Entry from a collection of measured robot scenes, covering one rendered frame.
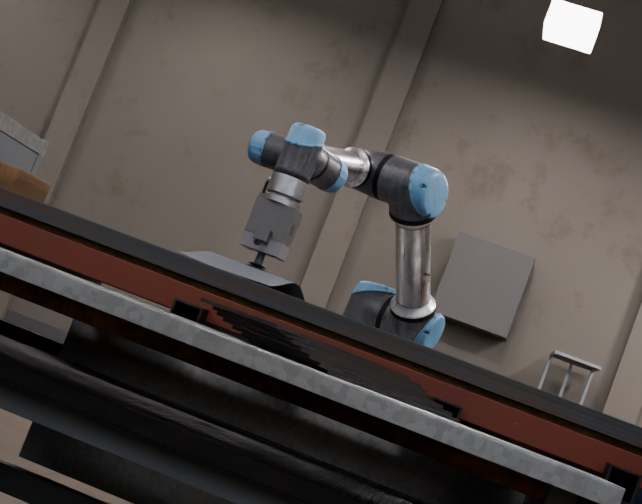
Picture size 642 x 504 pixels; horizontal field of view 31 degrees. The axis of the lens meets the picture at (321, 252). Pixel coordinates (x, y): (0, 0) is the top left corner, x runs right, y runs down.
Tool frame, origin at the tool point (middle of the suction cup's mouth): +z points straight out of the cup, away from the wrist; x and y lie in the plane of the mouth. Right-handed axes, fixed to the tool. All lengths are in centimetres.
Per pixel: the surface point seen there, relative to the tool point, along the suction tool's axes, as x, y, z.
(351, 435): 44, 21, 25
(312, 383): -65, 35, 14
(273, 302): -35.3, 16.5, 4.7
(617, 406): 870, 82, -40
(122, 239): -38.7, -11.4, 3.7
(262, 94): 852, -337, -209
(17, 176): -28.7, -40.1, -0.8
